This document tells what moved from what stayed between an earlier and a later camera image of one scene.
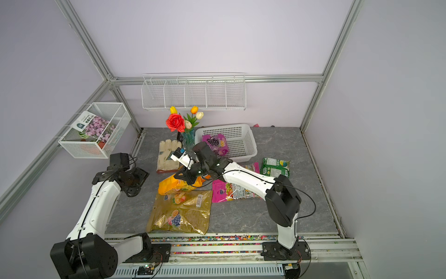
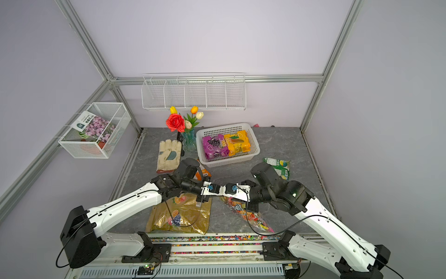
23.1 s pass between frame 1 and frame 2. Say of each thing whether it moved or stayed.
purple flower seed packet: stayed
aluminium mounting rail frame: stayed
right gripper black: moved
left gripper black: moved
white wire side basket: stayed
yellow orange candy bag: moved
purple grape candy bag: stayed
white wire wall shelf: stayed
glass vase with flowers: stayed
